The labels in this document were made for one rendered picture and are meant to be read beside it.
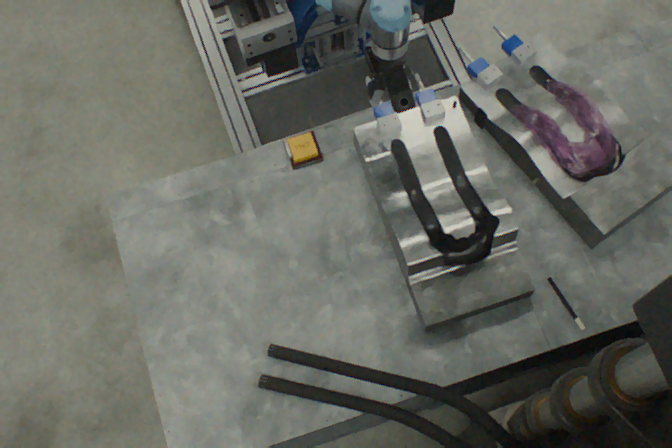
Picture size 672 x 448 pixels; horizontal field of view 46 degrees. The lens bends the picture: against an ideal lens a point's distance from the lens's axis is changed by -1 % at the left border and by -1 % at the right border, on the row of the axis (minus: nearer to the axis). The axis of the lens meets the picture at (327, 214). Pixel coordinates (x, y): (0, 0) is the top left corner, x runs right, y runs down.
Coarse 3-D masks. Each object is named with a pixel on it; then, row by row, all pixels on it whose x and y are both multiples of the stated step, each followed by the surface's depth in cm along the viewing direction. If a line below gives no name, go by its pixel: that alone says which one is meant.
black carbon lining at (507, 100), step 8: (536, 72) 198; (544, 72) 198; (536, 80) 197; (544, 80) 197; (544, 88) 195; (496, 96) 196; (504, 96) 196; (512, 96) 196; (504, 104) 196; (512, 104) 195; (520, 104) 194; (616, 160) 187; (608, 168) 187; (616, 168) 187; (576, 176) 187; (584, 176) 187; (592, 176) 186; (600, 176) 181
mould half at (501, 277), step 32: (416, 128) 190; (448, 128) 190; (384, 160) 188; (416, 160) 188; (480, 160) 187; (384, 192) 186; (448, 192) 184; (480, 192) 182; (384, 224) 190; (416, 224) 179; (448, 224) 177; (512, 224) 176; (416, 256) 175; (512, 256) 181; (416, 288) 180; (448, 288) 180; (480, 288) 179; (512, 288) 179; (448, 320) 179
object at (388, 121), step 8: (384, 104) 191; (376, 112) 191; (384, 112) 190; (392, 112) 190; (384, 120) 188; (392, 120) 188; (384, 128) 188; (392, 128) 188; (400, 128) 189; (384, 136) 190
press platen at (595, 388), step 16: (608, 352) 106; (624, 352) 105; (592, 368) 108; (608, 368) 105; (592, 384) 107; (608, 384) 105; (608, 400) 104; (624, 400) 104; (640, 400) 103; (656, 400) 104; (624, 416) 104; (640, 416) 104; (656, 416) 103; (640, 432) 103; (656, 432) 103
